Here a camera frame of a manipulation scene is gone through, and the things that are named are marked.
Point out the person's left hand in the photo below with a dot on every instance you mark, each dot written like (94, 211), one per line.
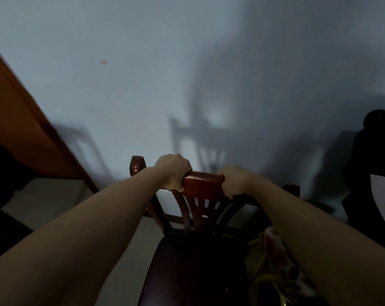
(171, 170)

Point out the floral patterned garment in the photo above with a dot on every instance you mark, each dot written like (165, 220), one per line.
(281, 267)

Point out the person's left forearm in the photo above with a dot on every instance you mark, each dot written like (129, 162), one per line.
(71, 248)

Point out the black chair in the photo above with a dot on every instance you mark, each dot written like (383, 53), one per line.
(372, 181)

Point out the person's right fingers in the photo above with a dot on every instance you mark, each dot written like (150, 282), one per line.
(227, 189)

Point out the person's right forearm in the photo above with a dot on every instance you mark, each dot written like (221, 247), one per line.
(326, 248)

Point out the person's left fingers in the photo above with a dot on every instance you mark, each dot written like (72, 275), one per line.
(181, 183)

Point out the person's right hand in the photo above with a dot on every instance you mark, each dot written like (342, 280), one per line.
(235, 181)

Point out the dark red wooden chair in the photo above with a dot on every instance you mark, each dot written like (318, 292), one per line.
(195, 251)

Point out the brown wooden table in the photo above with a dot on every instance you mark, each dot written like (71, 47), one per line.
(23, 124)

